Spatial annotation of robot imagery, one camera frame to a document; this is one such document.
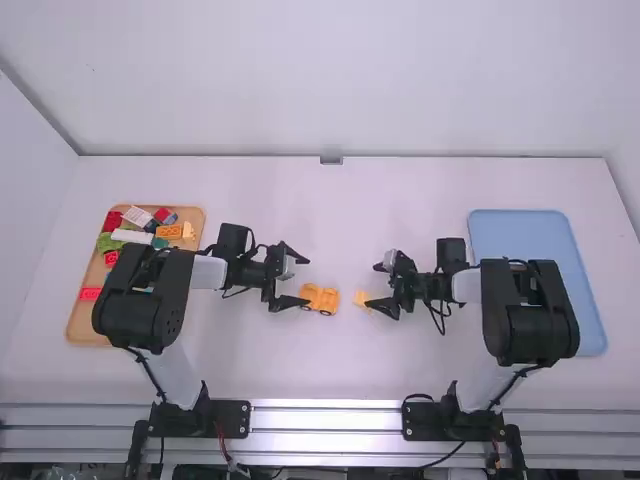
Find black cable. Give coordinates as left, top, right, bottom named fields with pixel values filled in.
left=219, top=238, right=269, bottom=302
left=423, top=297, right=454, bottom=337
left=399, top=439, right=470, bottom=472

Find white printed toy brick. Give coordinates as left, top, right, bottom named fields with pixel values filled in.
left=123, top=205, right=150, bottom=228

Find yellow toy car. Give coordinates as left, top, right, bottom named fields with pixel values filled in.
left=298, top=282, right=343, bottom=318

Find blue mat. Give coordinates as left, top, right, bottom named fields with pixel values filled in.
left=466, top=208, right=609, bottom=359

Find long white toy brick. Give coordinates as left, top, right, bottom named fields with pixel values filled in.
left=110, top=227, right=156, bottom=246

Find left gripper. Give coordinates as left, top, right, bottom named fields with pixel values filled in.
left=259, top=241, right=312, bottom=315

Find tan tray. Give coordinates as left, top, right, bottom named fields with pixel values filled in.
left=64, top=202, right=208, bottom=348

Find lime green wheeled toy brick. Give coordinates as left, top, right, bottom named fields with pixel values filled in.
left=96, top=223, right=136, bottom=256

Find red wire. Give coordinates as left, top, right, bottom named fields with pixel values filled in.
left=213, top=421, right=237, bottom=472

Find silver rails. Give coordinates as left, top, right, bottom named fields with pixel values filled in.
left=0, top=397, right=640, bottom=470

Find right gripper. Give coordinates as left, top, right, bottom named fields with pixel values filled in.
left=363, top=252, right=427, bottom=321

